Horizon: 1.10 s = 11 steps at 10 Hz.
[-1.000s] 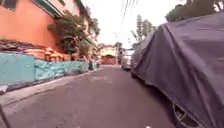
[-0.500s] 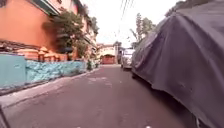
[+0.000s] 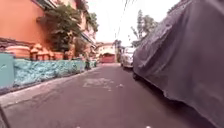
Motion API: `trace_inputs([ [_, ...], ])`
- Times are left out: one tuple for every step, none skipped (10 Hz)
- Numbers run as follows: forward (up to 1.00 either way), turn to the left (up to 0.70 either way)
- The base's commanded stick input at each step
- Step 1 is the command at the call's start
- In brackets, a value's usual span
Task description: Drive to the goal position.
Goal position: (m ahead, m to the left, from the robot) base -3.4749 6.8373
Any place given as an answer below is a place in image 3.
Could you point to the orange stone balustrade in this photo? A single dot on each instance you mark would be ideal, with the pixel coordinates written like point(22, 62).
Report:
point(36, 52)

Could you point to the tall green tree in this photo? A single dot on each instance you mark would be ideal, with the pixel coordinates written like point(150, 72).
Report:
point(144, 26)

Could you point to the orange building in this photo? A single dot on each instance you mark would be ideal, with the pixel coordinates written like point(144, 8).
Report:
point(20, 20)

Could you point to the silver car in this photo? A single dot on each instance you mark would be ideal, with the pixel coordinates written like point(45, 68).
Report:
point(128, 57)

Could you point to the vehicle under grey cover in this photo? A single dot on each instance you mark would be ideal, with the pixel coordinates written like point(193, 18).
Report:
point(186, 53)

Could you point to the teal painted wall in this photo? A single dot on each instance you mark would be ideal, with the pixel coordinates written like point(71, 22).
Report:
point(40, 70)

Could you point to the building with red gate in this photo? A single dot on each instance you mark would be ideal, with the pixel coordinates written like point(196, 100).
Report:
point(107, 52)

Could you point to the leafy green tree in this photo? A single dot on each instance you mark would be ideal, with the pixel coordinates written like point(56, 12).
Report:
point(63, 26)

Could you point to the grey asphalt road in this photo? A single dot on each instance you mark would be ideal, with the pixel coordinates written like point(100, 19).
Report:
point(100, 100)

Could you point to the pale concrete kerb strip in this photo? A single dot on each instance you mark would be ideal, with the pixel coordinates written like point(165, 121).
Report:
point(30, 90)

